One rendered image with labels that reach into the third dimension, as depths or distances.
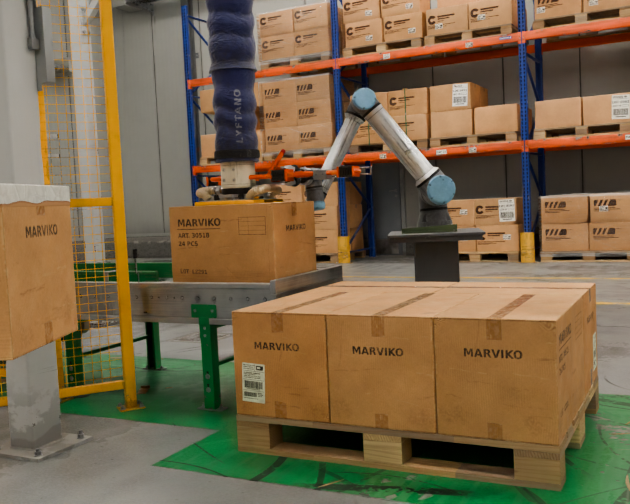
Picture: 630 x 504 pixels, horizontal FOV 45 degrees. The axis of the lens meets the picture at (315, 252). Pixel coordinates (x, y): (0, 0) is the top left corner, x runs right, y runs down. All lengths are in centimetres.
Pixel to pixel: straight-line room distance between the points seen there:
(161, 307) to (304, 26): 860
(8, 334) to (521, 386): 154
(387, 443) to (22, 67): 200
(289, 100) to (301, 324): 922
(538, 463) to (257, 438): 104
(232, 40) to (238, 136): 45
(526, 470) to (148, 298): 197
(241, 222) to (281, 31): 864
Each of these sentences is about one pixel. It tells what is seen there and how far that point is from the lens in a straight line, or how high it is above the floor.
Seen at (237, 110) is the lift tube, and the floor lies 140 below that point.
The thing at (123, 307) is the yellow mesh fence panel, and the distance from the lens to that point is 372.
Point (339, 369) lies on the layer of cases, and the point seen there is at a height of 35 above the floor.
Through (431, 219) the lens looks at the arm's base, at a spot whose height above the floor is 82.
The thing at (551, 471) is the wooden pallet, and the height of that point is 6.
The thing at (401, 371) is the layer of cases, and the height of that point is 35.
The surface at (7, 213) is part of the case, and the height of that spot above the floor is 95.
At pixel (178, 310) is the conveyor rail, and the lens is 365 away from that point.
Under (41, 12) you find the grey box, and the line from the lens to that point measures 336.
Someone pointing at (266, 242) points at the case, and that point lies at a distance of 352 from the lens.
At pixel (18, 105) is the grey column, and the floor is 137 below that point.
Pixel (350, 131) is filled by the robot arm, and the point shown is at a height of 131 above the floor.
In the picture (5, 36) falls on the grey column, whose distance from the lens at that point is 326.
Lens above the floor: 95
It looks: 4 degrees down
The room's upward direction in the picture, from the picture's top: 3 degrees counter-clockwise
